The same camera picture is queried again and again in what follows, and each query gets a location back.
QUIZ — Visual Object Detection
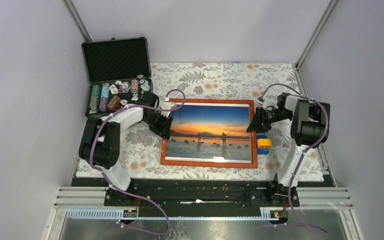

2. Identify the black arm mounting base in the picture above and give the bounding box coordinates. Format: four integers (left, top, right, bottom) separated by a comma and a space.
71, 177, 335, 219

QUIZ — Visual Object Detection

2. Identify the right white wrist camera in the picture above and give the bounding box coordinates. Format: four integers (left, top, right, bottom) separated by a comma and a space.
261, 100, 277, 111

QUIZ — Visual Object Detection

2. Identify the aluminium rail frame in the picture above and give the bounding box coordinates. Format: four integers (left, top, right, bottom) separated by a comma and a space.
54, 186, 355, 221

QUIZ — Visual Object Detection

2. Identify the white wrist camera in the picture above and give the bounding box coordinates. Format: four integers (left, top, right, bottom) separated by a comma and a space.
160, 101, 177, 118
261, 100, 277, 111

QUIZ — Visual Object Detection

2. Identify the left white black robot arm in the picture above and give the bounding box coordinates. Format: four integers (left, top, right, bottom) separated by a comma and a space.
79, 100, 182, 206

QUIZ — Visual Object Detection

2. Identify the floral table cloth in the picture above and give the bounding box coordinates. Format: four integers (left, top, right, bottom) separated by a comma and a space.
75, 62, 325, 183

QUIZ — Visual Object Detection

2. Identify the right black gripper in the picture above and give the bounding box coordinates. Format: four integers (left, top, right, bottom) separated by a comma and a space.
246, 106, 293, 134

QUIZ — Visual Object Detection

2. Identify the orange wooden photo frame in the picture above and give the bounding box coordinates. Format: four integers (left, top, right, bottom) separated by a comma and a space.
160, 98, 258, 169

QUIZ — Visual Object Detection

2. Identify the black poker chip case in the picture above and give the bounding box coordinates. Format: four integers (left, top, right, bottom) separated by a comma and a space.
81, 37, 153, 117

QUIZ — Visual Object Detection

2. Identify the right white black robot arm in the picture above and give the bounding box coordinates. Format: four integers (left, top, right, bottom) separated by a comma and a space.
246, 93, 330, 207

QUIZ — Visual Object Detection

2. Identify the blue yellow toy block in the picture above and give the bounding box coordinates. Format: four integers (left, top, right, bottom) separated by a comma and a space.
256, 134, 273, 155

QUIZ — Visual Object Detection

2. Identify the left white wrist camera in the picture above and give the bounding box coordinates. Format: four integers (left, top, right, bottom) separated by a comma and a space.
160, 101, 177, 118

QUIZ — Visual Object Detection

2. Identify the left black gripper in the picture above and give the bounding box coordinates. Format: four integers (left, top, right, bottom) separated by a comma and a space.
143, 109, 173, 139

